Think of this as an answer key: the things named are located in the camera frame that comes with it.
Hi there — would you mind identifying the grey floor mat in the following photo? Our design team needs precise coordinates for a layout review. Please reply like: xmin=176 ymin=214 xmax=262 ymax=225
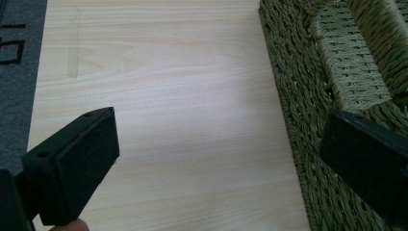
xmin=0 ymin=0 xmax=48 ymax=176

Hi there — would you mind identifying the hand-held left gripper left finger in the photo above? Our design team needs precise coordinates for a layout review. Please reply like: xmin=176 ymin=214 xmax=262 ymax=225
xmin=15 ymin=106 xmax=120 ymax=226

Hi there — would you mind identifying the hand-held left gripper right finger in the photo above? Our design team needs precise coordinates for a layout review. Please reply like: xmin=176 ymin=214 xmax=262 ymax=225
xmin=319 ymin=109 xmax=408 ymax=225

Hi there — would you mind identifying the green woven basket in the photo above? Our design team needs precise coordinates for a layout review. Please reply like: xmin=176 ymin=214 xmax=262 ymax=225
xmin=258 ymin=0 xmax=408 ymax=231

